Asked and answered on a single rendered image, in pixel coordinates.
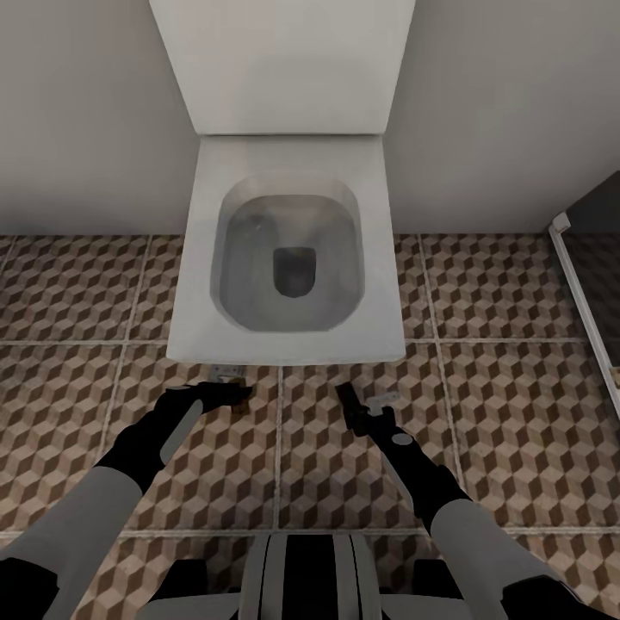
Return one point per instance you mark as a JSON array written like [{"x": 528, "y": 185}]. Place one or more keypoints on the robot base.
[{"x": 184, "y": 596}]

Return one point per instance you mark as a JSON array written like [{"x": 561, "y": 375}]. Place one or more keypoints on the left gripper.
[{"x": 227, "y": 394}]

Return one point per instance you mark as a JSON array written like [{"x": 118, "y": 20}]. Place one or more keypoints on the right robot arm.
[{"x": 499, "y": 579}]

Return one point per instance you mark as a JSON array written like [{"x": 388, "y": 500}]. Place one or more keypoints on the toilet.
[{"x": 288, "y": 257}]

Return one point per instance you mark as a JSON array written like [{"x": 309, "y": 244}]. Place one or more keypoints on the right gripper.
[{"x": 364, "y": 424}]

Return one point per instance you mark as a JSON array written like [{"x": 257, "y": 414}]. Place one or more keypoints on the mousetrap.
[
  {"x": 349, "y": 400},
  {"x": 243, "y": 408}
]

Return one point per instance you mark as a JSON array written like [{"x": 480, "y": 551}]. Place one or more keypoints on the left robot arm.
[{"x": 46, "y": 570}]

